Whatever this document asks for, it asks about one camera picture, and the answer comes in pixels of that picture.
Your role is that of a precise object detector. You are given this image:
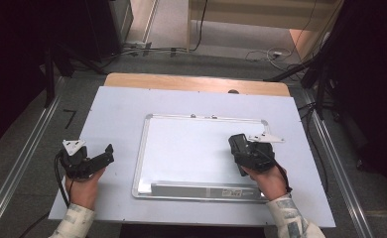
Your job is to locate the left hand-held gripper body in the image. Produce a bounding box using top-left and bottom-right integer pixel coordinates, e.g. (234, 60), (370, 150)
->
(58, 139), (94, 180)

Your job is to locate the dark cabinet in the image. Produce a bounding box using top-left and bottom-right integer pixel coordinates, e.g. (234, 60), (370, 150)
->
(84, 0), (135, 62)

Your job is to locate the aluminium floor rail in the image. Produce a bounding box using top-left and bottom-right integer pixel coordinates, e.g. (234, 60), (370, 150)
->
(301, 89), (377, 238)
(0, 76), (67, 238)

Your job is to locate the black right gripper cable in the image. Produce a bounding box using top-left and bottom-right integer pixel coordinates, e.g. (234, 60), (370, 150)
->
(256, 148), (294, 194)

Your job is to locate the black metal stand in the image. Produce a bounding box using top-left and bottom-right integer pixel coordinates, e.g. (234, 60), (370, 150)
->
(43, 42), (109, 109)
(263, 49), (336, 121)

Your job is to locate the person's left hand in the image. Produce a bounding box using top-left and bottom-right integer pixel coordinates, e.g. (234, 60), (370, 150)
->
(64, 167), (107, 211)

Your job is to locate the person's right hand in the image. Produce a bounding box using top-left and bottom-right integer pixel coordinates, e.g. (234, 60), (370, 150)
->
(240, 165), (291, 202)

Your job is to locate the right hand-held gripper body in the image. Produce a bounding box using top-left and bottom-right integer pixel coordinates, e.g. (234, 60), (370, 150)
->
(233, 131), (286, 174)

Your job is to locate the black whiteboard eraser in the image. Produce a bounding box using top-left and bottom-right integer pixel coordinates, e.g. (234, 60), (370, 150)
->
(227, 133), (248, 156)

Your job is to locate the dark curtain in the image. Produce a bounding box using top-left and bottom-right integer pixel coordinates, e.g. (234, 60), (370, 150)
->
(324, 0), (387, 207)
(0, 0), (93, 157)

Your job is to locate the white floor cable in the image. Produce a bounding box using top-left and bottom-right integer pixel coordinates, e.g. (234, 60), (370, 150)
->
(244, 47), (295, 64)

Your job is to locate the white table cover board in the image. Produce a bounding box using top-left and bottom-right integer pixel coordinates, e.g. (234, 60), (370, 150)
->
(48, 85), (336, 229)

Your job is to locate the wooden table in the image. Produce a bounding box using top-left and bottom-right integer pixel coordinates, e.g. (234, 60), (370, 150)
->
(103, 72), (292, 98)

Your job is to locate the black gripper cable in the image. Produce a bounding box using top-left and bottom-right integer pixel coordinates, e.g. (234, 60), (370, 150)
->
(256, 148), (294, 194)
(17, 152), (72, 238)

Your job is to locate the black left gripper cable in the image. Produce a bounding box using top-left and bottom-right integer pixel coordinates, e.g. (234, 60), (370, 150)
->
(17, 152), (72, 238)

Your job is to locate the black hanging cable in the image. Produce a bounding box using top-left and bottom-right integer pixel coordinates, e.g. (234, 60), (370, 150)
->
(189, 0), (209, 53)

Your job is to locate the light wooden furniture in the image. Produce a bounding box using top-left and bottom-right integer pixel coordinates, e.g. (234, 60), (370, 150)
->
(186, 0), (345, 62)

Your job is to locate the silver framed whiteboard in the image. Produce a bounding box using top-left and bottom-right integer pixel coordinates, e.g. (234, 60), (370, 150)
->
(131, 113), (275, 203)

